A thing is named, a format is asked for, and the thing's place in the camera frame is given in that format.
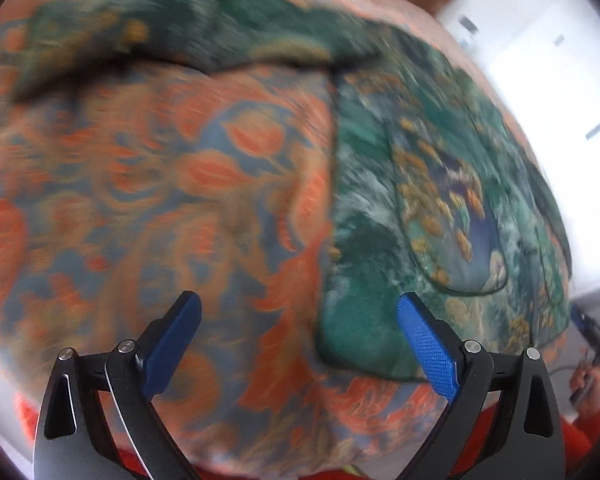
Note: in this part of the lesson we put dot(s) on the white wardrobe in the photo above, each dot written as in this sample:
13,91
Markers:
543,58

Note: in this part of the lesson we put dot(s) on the right hand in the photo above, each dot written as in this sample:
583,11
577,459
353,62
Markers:
587,378

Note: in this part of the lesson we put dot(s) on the red fleece sleeve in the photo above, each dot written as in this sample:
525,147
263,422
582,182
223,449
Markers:
579,438

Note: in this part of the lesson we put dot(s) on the green patterned silk jacket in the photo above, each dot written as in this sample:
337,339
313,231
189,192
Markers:
432,194

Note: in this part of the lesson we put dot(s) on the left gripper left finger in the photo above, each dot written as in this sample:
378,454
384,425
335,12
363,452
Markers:
73,439

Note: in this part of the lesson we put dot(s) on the orange floral bed quilt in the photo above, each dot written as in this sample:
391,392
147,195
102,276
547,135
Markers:
125,182

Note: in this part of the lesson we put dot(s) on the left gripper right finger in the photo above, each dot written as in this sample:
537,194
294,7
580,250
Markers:
524,440

